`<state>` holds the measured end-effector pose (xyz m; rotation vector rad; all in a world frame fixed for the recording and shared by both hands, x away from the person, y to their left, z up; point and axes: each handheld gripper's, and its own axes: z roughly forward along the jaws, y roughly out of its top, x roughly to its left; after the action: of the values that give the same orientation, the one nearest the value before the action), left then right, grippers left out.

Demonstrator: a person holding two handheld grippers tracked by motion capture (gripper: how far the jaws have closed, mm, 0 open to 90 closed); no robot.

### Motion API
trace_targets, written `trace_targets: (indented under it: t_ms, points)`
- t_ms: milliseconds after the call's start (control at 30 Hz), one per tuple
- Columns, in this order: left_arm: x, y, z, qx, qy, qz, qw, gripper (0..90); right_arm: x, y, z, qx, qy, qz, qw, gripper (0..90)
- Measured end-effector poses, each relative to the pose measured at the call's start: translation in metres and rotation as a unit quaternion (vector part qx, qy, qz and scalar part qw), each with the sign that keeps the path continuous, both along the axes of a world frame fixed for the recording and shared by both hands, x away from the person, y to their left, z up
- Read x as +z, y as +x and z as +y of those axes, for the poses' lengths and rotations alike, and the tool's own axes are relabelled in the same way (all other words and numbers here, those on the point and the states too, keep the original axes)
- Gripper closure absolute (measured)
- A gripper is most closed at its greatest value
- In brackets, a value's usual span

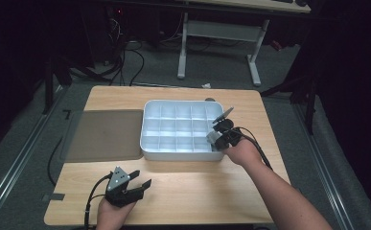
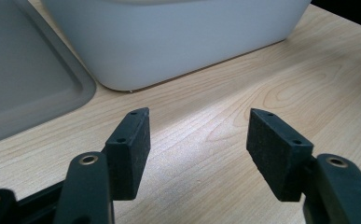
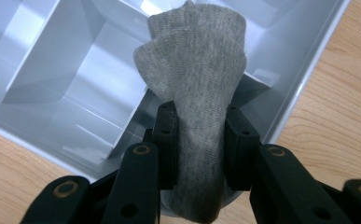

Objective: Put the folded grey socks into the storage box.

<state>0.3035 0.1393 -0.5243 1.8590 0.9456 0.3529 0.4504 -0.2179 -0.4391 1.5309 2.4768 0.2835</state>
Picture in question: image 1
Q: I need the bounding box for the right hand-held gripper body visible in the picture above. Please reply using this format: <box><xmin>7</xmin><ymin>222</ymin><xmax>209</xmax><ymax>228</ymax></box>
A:
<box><xmin>212</xmin><ymin>106</ymin><xmax>243</xmax><ymax>151</ymax></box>

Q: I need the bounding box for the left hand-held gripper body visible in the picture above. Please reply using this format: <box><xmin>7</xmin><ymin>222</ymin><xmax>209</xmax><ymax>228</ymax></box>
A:
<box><xmin>104</xmin><ymin>166</ymin><xmax>144</xmax><ymax>209</ymax></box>

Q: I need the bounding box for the grey sock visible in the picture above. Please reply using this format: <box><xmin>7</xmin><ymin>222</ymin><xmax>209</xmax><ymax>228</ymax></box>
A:
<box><xmin>206</xmin><ymin>129</ymin><xmax>222</xmax><ymax>145</ymax></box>

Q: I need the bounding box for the white divided storage box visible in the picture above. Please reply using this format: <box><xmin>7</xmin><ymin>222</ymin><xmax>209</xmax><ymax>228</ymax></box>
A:
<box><xmin>139</xmin><ymin>99</ymin><xmax>225</xmax><ymax>162</ymax></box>

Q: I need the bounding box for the person's right hand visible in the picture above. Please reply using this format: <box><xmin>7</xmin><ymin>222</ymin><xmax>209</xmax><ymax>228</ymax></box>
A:
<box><xmin>222</xmin><ymin>137</ymin><xmax>264</xmax><ymax>169</ymax></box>

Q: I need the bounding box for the person's left hand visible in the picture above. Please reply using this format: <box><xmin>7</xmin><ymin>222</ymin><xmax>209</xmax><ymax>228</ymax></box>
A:
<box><xmin>96</xmin><ymin>195</ymin><xmax>137</xmax><ymax>230</ymax></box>

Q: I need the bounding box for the dark tape strip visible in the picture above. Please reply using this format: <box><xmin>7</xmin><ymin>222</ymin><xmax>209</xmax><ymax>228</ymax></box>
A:
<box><xmin>41</xmin><ymin>193</ymin><xmax>66</xmax><ymax>202</ymax></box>

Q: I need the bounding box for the dark metal stand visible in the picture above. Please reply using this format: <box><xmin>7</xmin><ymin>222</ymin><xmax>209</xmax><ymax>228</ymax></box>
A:
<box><xmin>259</xmin><ymin>73</ymin><xmax>318</xmax><ymax>135</ymax></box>
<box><xmin>42</xmin><ymin>57</ymin><xmax>74</xmax><ymax>116</ymax></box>

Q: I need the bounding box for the white-framed wooden desk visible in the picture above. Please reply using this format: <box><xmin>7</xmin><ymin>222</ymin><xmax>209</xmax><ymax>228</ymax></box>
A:
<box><xmin>176</xmin><ymin>0</ymin><xmax>312</xmax><ymax>87</ymax></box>

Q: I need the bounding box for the right hand-held gripper cable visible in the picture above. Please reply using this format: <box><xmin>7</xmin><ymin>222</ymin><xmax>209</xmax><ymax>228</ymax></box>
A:
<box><xmin>230</xmin><ymin>126</ymin><xmax>274</xmax><ymax>171</ymax></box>

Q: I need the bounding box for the hand-held gripper cable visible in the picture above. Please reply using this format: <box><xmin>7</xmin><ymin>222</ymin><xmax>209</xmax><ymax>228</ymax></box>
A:
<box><xmin>230</xmin><ymin>126</ymin><xmax>274</xmax><ymax>171</ymax></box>
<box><xmin>83</xmin><ymin>173</ymin><xmax>114</xmax><ymax>230</ymax></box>

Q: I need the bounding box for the left hand-held gripper cable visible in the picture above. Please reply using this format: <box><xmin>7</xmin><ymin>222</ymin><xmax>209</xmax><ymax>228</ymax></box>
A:
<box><xmin>83</xmin><ymin>173</ymin><xmax>114</xmax><ymax>230</ymax></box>

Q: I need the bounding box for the thin black floor cable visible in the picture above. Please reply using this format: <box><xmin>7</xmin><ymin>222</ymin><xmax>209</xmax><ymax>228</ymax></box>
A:
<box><xmin>47</xmin><ymin>137</ymin><xmax>64</xmax><ymax>188</ymax></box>

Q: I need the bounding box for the aluminium floor rail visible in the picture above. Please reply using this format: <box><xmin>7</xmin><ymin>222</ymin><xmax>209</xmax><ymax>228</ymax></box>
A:
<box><xmin>0</xmin><ymin>85</ymin><xmax>67</xmax><ymax>224</ymax></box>
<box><xmin>292</xmin><ymin>103</ymin><xmax>355</xmax><ymax>230</ymax></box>

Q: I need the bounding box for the black looped floor cable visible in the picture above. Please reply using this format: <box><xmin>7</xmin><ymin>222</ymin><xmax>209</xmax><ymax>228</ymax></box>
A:
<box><xmin>127</xmin><ymin>47</ymin><xmax>146</xmax><ymax>87</ymax></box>

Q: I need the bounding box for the black floor cable bundle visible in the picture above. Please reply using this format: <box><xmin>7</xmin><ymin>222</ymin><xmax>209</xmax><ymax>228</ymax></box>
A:
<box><xmin>71</xmin><ymin>9</ymin><xmax>127</xmax><ymax>84</ymax></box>

